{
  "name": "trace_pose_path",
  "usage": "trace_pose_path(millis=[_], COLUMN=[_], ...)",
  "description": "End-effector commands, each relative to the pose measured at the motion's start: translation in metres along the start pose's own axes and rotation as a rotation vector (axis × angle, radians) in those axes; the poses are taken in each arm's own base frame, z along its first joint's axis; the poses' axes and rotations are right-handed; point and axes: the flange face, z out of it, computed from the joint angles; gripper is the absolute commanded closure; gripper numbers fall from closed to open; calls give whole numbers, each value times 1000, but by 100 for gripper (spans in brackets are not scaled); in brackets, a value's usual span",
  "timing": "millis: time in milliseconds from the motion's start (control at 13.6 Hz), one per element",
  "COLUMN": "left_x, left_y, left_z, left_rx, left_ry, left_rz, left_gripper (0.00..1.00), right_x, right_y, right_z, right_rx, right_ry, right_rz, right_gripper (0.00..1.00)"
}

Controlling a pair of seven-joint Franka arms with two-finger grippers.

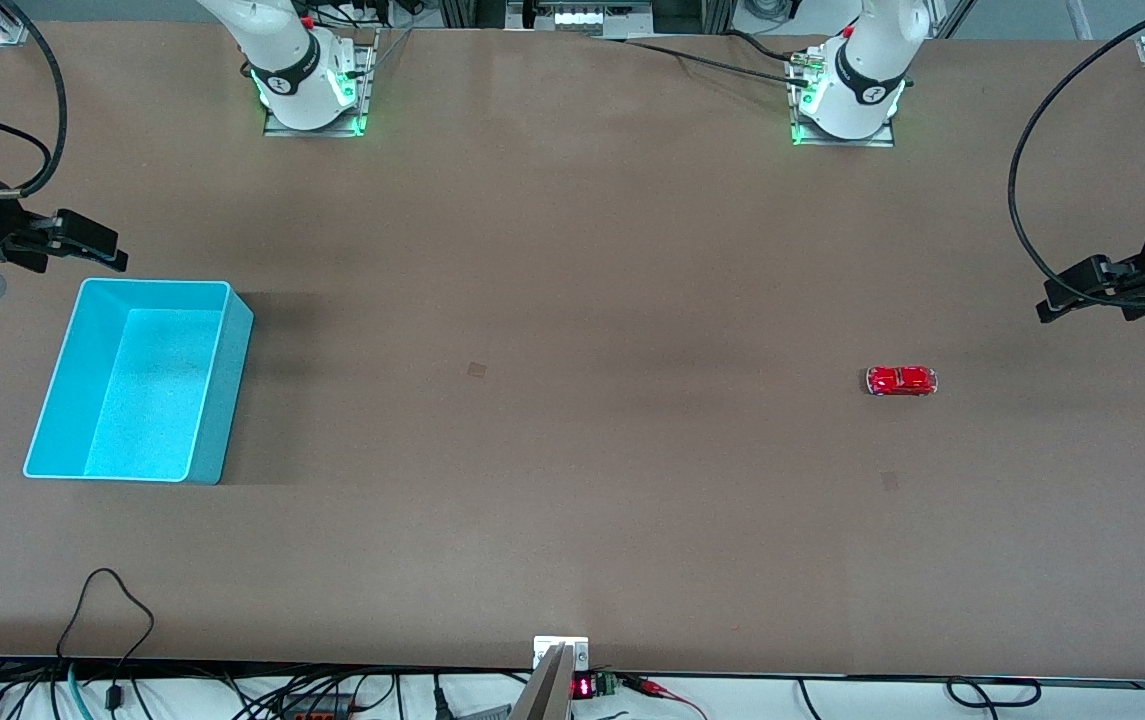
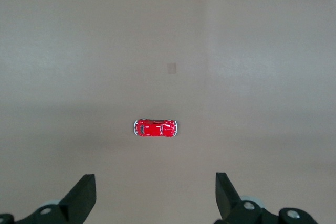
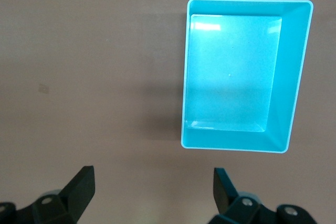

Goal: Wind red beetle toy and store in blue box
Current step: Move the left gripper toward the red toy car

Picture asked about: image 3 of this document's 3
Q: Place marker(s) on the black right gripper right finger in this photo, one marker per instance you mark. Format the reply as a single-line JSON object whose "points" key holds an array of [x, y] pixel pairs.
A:
{"points": [[225, 197]]}

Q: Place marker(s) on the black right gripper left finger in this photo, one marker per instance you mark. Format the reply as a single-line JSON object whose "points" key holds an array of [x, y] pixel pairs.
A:
{"points": [[76, 197]]}

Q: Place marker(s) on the blue plastic box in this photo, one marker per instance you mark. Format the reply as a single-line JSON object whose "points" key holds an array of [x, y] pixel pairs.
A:
{"points": [[231, 77]]}

